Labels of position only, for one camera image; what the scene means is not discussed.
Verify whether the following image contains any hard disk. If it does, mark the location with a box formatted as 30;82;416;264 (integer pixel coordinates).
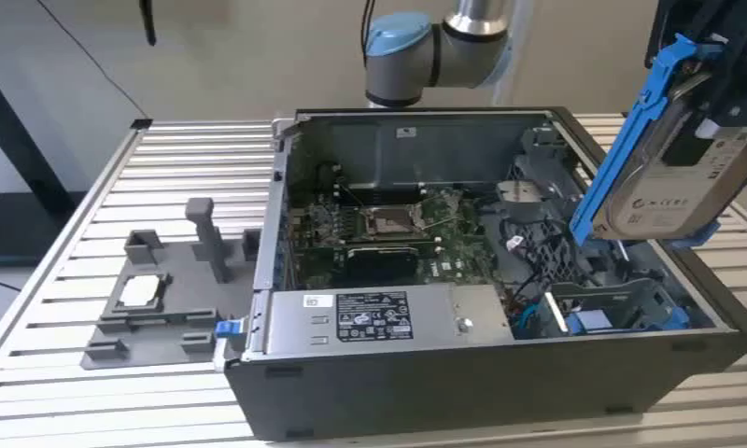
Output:
570;32;747;249
560;310;615;336

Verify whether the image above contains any green motherboard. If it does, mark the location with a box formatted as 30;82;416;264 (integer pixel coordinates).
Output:
285;186;505;288

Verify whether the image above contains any CPU socket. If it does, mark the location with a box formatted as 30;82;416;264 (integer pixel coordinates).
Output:
357;204;421;239

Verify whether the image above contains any black graphics card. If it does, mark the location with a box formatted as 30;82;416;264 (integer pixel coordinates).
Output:
345;245;421;287

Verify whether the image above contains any silver power supply unit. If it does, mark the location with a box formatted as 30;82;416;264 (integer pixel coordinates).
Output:
264;284;515;355

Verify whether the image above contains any black open PC case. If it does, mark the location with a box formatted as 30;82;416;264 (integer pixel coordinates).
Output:
214;105;747;442

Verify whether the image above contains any black hanging rod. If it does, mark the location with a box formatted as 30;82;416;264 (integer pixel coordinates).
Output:
137;0;158;47

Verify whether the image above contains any grey parts rack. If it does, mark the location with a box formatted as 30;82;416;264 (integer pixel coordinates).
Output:
81;197;263;372

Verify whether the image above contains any silver CPU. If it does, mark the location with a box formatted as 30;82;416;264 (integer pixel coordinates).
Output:
118;275;162;307

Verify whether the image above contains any black monitor stand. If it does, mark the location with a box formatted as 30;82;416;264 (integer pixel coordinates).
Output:
0;50;92;268

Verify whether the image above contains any black cable with white tag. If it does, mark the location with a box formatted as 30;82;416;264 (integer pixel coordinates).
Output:
500;217;562;262

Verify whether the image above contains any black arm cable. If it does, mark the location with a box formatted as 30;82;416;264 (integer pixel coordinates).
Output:
360;0;381;60

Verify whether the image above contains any blue data cable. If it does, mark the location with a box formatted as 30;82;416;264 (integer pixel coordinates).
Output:
513;301;542;338

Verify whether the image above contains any thin black wall cable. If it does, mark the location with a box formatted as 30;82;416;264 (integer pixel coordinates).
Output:
36;0;152;121

